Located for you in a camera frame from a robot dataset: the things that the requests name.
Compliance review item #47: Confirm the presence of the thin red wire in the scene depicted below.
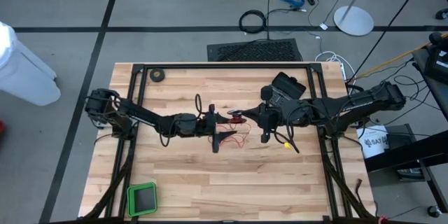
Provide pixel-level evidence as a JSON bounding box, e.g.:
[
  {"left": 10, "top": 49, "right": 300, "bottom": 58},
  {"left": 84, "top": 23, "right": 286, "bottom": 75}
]
[{"left": 213, "top": 120, "right": 252, "bottom": 149}]

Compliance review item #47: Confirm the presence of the yellow floor cable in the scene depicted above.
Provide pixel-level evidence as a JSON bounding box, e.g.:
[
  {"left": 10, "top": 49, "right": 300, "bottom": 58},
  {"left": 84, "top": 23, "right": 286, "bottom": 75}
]
[{"left": 355, "top": 33, "right": 448, "bottom": 80}]

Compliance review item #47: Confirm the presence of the white plastic bin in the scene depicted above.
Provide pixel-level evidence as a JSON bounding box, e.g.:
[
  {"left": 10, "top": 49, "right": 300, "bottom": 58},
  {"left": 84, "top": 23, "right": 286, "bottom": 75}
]
[{"left": 0, "top": 20, "right": 62, "bottom": 107}]

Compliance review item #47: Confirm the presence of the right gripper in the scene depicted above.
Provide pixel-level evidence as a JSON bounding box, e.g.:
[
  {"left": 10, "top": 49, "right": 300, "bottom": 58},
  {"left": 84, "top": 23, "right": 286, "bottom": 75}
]
[{"left": 241, "top": 85, "right": 309, "bottom": 145}]

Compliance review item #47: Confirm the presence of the black device with label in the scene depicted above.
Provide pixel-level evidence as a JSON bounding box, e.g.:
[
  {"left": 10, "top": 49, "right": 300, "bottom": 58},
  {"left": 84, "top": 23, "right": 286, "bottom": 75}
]
[{"left": 424, "top": 31, "right": 448, "bottom": 85}]

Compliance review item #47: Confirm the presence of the black aluminium table frame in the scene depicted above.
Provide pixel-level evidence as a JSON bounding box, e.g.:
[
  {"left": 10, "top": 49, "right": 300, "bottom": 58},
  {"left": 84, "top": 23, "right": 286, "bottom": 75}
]
[{"left": 78, "top": 62, "right": 377, "bottom": 224}]

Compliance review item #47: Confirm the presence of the dark grey box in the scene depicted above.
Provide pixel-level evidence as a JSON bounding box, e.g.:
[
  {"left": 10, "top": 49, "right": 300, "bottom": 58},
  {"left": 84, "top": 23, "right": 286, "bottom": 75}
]
[{"left": 386, "top": 123, "right": 418, "bottom": 151}]

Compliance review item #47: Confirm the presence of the brown strap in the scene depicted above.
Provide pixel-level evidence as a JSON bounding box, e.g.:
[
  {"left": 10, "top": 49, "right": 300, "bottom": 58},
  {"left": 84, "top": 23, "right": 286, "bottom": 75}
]
[{"left": 353, "top": 178, "right": 365, "bottom": 206}]

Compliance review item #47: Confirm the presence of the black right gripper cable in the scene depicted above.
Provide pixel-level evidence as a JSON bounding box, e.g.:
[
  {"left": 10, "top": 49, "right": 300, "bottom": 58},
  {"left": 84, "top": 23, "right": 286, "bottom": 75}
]
[{"left": 271, "top": 118, "right": 301, "bottom": 154}]

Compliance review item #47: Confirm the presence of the black tape roll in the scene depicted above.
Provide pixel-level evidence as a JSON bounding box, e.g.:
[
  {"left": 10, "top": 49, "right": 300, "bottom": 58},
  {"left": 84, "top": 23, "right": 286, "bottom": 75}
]
[{"left": 149, "top": 67, "right": 166, "bottom": 83}]

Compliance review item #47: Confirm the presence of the green-framed black tray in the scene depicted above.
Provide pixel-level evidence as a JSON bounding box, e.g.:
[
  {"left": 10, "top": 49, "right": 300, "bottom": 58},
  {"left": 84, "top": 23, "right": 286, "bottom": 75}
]
[{"left": 126, "top": 181, "right": 158, "bottom": 218}]

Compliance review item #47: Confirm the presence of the thin black diagonal pole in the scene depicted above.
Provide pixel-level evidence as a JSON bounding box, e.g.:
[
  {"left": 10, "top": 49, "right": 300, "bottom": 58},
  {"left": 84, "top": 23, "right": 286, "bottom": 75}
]
[{"left": 346, "top": 0, "right": 431, "bottom": 84}]

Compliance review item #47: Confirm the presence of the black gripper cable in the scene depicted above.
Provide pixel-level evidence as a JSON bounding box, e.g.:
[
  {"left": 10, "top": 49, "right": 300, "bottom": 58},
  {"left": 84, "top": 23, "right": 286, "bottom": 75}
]
[
  {"left": 271, "top": 118, "right": 301, "bottom": 154},
  {"left": 194, "top": 93, "right": 204, "bottom": 116}
]

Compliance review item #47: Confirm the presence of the black diagonal beam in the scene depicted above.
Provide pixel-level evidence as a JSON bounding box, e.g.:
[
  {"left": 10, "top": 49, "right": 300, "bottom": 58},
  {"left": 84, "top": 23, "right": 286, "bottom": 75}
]
[{"left": 363, "top": 129, "right": 448, "bottom": 173}]

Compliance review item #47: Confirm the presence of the black perforated floor mat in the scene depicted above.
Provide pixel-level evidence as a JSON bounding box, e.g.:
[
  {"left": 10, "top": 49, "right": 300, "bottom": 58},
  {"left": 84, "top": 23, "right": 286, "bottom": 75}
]
[{"left": 206, "top": 38, "right": 304, "bottom": 62}]

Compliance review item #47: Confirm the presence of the coiled black cable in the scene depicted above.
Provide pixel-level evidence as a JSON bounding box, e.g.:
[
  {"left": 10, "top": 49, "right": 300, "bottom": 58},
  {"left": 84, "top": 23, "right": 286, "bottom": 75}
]
[{"left": 238, "top": 9, "right": 268, "bottom": 35}]

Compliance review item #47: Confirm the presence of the silver round-base stand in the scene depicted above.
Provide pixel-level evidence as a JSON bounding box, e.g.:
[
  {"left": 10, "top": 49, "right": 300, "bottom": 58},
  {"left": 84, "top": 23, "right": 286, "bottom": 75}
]
[{"left": 332, "top": 0, "right": 375, "bottom": 37}]

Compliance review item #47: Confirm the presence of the black slab-shaped device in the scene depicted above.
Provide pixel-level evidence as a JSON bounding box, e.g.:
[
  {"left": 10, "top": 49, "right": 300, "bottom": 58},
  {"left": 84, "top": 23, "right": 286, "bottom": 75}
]
[{"left": 272, "top": 71, "right": 307, "bottom": 101}]

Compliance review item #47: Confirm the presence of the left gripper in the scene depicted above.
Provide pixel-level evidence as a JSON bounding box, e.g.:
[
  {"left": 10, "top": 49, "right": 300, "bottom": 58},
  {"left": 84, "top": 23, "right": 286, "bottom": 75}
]
[{"left": 174, "top": 103, "right": 239, "bottom": 154}]

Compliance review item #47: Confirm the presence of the grey work table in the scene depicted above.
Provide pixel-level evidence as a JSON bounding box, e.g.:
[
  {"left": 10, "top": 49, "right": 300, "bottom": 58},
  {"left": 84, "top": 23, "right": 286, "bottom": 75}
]
[{"left": 412, "top": 47, "right": 448, "bottom": 122}]

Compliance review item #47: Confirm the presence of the white cable bundle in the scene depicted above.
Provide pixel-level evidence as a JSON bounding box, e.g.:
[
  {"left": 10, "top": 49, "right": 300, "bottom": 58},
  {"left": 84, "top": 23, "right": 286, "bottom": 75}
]
[{"left": 314, "top": 50, "right": 355, "bottom": 78}]

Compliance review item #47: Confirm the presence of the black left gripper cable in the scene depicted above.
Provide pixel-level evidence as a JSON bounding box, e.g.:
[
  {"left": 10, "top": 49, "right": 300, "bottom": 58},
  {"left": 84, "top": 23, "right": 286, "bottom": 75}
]
[{"left": 194, "top": 93, "right": 204, "bottom": 116}]

